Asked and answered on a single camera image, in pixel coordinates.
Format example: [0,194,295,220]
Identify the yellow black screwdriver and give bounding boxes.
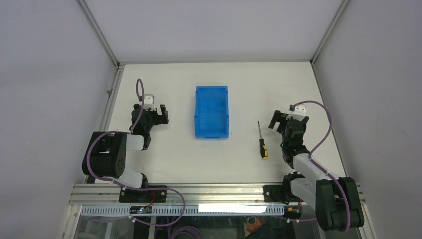
[257,121,268,160]

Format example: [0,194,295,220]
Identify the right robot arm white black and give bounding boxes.
[263,110,365,232]

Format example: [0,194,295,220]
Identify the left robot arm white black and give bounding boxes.
[82,104,169,190]

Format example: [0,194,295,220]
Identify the blue plastic bin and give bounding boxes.
[194,86,229,139]

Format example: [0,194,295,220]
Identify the orange object under table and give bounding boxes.
[245,216,266,233]

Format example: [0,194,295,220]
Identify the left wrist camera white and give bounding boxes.
[143,94,156,111]

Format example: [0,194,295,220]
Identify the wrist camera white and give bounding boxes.
[143,94,156,111]
[286,104,307,121]

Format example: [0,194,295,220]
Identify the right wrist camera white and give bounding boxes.
[286,104,307,121]

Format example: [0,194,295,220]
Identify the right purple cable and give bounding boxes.
[277,100,351,232]

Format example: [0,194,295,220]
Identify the purple cable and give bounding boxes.
[277,100,351,232]
[86,78,186,228]

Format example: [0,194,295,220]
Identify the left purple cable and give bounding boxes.
[86,78,186,228]

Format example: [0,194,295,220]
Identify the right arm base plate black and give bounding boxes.
[263,184,299,205]

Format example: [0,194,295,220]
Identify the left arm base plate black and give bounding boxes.
[118,185,167,203]

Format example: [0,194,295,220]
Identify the white slotted cable duct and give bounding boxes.
[81,204,284,217]

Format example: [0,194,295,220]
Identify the aluminium rail frame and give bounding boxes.
[58,183,377,239]

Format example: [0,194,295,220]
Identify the coiled purple cable below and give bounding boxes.
[169,226,204,239]

